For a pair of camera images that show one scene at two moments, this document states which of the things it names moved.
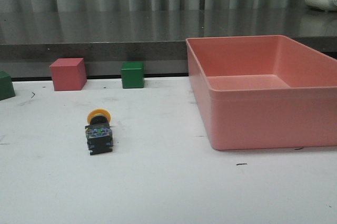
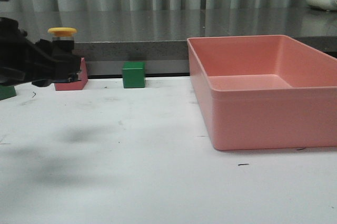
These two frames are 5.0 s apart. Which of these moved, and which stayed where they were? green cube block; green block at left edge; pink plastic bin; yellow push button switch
Moved: yellow push button switch
Stayed: green block at left edge; green cube block; pink plastic bin
